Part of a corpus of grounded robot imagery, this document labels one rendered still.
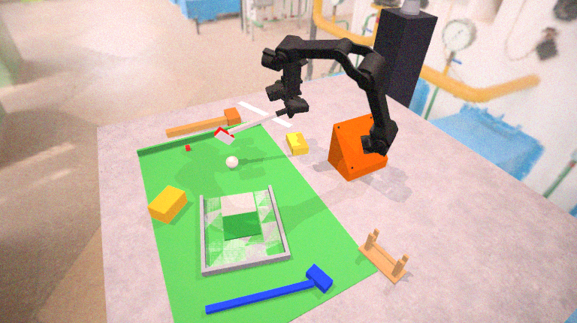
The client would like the red putter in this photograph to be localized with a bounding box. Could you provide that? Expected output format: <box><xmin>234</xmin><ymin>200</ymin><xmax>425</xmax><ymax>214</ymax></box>
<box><xmin>214</xmin><ymin>107</ymin><xmax>288</xmax><ymax>145</ymax></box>

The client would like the green flat mat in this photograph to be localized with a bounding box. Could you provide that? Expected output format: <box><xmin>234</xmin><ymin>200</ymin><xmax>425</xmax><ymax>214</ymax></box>
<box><xmin>138</xmin><ymin>125</ymin><xmax>378</xmax><ymax>323</ymax></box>

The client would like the white flat bar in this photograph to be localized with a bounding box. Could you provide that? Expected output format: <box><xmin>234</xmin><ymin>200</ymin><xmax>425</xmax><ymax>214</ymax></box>
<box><xmin>237</xmin><ymin>101</ymin><xmax>293</xmax><ymax>128</ymax></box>

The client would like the white golf ball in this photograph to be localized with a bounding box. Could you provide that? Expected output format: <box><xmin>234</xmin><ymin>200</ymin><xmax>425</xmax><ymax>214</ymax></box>
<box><xmin>225</xmin><ymin>156</ymin><xmax>238</xmax><ymax>168</ymax></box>

